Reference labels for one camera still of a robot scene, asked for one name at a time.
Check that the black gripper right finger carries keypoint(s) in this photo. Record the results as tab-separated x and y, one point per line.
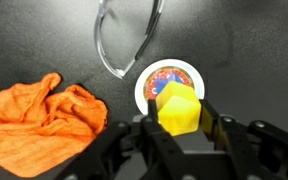
260	153

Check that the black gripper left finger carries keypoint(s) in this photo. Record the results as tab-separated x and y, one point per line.
134	156

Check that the yellow block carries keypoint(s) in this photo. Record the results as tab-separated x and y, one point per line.
179	111

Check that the blue block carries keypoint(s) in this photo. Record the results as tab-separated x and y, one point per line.
162	83

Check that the white plate red pattern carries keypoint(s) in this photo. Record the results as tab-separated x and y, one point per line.
142	86

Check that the orange cloth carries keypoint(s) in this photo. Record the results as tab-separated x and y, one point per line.
40	133

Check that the clear safety glasses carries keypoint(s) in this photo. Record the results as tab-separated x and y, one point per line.
124	33

